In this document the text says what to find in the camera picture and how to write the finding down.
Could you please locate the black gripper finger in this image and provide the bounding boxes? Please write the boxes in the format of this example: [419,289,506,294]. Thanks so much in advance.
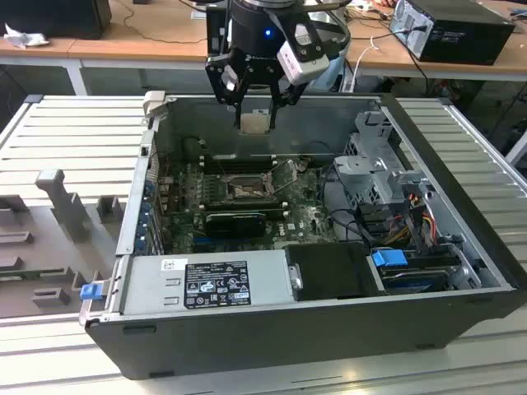
[204,53,248,129]
[268,80,309,131]

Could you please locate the silver CPU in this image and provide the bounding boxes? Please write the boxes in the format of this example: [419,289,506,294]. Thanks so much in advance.
[240,111,273,137]

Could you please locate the metal socket cover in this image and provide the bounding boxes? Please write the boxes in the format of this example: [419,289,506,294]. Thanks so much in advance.
[263,158,299,198]

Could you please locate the black RAM slot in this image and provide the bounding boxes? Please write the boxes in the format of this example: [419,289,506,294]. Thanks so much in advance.
[201,163,273,170]
[201,167,273,174]
[201,158,275,165]
[201,154,276,160]
[202,197,282,206]

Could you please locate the metal drive cage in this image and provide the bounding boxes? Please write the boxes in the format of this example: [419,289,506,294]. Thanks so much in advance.
[332,109,436,209]

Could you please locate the wooden desk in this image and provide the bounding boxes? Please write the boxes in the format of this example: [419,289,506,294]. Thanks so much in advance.
[0,0,124,67]
[68,0,527,81]

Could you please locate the green motherboard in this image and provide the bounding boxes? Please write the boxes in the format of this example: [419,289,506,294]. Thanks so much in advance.
[162,158,343,256]

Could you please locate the graphics card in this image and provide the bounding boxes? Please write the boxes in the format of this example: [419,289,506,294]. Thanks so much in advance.
[204,211,268,239]

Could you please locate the black box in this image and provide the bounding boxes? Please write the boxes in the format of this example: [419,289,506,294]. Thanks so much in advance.
[0,0,113,41]

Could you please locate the black plastic shroud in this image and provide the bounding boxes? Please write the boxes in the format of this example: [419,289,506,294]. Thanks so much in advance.
[283,241,388,301]

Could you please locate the black desktop computer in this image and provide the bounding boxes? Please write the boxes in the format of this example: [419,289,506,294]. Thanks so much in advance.
[389,0,517,67]

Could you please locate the hard disk in blue carrier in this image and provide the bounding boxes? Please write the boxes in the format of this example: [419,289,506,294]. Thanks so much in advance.
[369,248,452,295]

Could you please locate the crumpled white paper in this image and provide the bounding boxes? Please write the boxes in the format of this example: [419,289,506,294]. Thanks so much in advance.
[2,22,51,49]

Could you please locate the silver power supply unit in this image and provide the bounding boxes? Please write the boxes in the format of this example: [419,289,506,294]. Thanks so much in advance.
[105,249,296,318]

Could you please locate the grey parts rack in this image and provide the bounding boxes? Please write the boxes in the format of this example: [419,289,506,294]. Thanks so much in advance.
[0,168,128,320]

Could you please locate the black open PC case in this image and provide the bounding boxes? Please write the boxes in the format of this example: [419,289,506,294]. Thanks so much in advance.
[77,91,527,382]

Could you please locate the green RAM stick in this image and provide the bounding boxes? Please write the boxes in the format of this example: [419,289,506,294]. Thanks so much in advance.
[0,269,67,281]

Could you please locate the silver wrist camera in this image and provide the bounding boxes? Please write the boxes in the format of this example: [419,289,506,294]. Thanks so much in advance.
[276,22,331,86]

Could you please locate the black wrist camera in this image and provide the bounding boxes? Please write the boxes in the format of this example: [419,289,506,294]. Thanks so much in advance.
[205,4,231,57]

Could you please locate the white cable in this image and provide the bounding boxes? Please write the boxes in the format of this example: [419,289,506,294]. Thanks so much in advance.
[352,35,380,90]

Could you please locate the yellow red power wires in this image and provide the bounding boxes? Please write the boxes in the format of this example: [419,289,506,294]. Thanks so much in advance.
[385,205,440,252]

